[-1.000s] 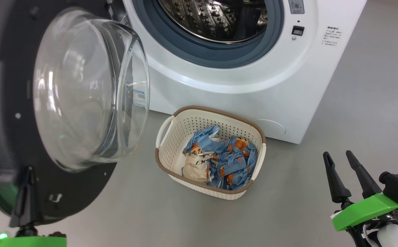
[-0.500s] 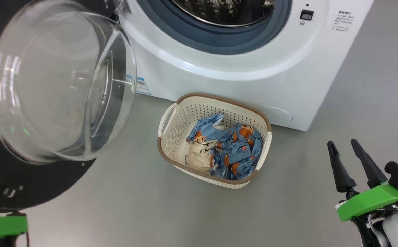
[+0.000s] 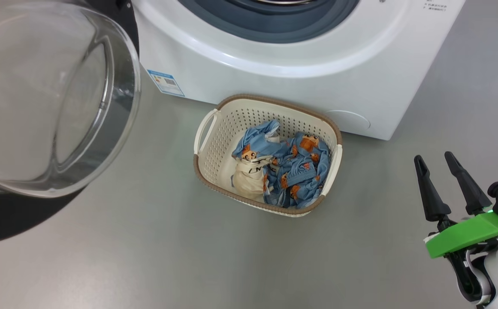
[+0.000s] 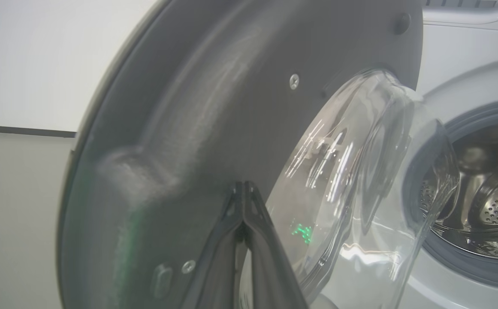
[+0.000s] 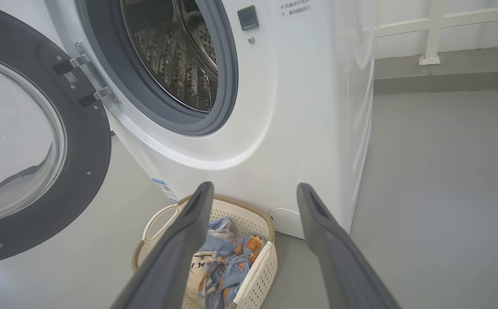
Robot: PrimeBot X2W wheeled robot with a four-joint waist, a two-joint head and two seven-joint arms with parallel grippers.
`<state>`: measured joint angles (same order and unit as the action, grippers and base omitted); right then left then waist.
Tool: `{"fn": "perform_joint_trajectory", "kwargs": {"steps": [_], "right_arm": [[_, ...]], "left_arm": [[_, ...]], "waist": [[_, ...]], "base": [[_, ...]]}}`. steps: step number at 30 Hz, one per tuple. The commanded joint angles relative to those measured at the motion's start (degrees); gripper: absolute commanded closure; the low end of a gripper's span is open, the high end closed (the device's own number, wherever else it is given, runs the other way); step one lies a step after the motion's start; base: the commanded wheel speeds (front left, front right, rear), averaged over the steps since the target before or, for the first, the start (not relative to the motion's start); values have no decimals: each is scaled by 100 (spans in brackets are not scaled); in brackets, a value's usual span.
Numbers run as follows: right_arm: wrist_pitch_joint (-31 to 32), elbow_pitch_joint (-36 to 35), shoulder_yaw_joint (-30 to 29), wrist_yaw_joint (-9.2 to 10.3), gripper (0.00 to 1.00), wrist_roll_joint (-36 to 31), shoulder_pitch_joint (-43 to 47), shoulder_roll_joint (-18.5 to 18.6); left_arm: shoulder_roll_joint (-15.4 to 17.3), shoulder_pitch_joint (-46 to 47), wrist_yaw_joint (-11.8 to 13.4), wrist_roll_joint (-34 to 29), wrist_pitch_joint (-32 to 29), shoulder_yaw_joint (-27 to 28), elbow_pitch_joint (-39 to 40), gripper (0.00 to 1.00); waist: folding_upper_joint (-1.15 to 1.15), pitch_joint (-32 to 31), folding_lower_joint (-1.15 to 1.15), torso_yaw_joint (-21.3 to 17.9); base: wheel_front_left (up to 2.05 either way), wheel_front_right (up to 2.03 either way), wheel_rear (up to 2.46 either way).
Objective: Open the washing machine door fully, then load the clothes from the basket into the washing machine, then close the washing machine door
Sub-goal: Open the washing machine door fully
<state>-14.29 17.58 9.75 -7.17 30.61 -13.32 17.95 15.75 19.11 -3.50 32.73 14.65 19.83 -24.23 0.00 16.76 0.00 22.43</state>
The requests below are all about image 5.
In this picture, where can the white front-load washing machine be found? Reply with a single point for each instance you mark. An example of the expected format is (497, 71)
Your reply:
(300, 107)

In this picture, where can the black door lock socket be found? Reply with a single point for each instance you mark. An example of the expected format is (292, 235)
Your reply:
(248, 18)

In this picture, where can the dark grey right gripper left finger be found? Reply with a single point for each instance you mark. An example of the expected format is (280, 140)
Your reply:
(167, 270)

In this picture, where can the blue cartoon print garment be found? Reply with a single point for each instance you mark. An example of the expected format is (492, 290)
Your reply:
(236, 262)

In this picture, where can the blue energy label sticker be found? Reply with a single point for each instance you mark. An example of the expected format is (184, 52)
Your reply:
(165, 189)

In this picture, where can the printed text label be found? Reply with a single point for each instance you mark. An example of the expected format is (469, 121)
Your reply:
(295, 8)

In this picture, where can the round black glass washer door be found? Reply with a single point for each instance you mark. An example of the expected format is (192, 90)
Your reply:
(86, 171)

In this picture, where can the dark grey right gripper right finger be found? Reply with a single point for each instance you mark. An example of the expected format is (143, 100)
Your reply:
(343, 274)

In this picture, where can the stainless steel washing machine drum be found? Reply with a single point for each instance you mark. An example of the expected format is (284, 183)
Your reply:
(171, 56)

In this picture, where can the metal door hinge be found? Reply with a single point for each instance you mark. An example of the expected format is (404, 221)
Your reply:
(98, 86)

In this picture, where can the white metal railing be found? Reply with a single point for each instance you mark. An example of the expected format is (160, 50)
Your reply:
(435, 25)

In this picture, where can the grey rubber door gasket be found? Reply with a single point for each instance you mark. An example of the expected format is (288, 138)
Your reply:
(227, 86)

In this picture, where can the round white filter cover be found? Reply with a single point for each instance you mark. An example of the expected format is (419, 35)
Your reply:
(287, 223)

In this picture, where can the cream white garment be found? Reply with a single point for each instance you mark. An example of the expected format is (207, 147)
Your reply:
(197, 270)

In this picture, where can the cream perforated laundry basket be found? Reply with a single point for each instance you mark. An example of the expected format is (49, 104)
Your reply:
(257, 274)

